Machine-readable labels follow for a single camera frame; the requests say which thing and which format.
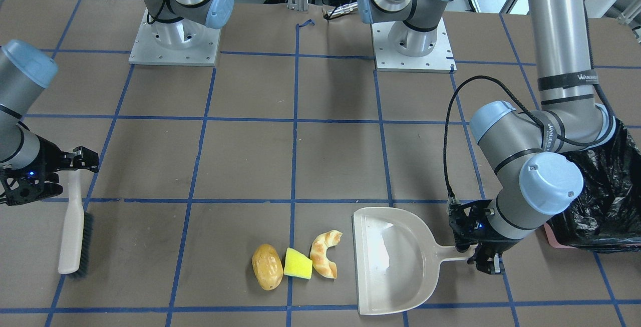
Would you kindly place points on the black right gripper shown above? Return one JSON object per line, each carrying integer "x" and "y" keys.
{"x": 48, "y": 158}

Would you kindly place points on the croissant bread piece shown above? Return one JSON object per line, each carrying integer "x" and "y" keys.
{"x": 318, "y": 253}

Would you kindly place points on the brown potato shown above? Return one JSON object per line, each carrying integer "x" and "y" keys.
{"x": 267, "y": 267}

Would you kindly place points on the black trash bag bin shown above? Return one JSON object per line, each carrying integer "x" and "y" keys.
{"x": 605, "y": 217}

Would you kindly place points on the beige plastic dustpan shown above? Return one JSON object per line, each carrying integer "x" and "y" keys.
{"x": 397, "y": 260}

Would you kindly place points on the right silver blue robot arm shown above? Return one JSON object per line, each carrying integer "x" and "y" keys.
{"x": 26, "y": 72}

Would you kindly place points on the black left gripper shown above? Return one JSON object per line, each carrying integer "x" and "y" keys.
{"x": 490, "y": 246}

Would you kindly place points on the yellow sponge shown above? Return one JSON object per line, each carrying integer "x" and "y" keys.
{"x": 297, "y": 264}

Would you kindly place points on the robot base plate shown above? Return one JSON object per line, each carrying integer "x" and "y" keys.
{"x": 183, "y": 43}
{"x": 400, "y": 49}

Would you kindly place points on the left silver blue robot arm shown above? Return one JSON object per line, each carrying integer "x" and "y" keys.
{"x": 525, "y": 149}

